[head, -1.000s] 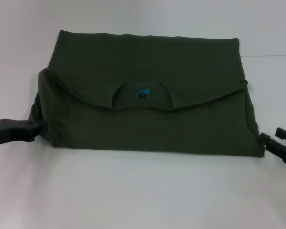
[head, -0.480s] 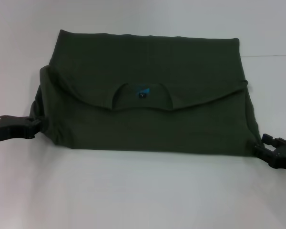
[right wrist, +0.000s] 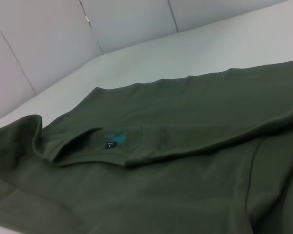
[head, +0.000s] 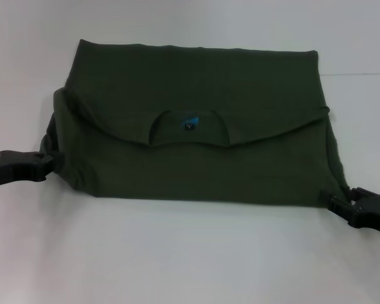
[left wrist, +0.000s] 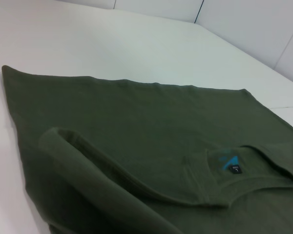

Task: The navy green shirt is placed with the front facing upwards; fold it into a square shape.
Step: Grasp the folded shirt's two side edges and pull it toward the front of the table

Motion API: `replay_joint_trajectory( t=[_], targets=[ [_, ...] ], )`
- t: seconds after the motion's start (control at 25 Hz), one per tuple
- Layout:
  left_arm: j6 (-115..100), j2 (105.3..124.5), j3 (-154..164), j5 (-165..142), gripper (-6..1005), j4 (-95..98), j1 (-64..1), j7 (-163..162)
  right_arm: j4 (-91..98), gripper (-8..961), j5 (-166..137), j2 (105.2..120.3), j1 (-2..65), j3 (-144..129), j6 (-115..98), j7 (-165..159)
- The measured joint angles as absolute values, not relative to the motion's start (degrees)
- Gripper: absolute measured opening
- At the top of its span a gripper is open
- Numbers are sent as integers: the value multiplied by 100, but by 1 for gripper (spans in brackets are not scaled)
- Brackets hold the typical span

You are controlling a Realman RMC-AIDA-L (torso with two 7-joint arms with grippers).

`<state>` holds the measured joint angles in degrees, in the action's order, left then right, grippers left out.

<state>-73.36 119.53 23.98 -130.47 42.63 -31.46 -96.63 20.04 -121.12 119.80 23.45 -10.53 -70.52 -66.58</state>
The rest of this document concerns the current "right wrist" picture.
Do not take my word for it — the dark green FREE t-shirt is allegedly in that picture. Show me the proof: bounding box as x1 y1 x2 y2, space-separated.
0 59 293 234

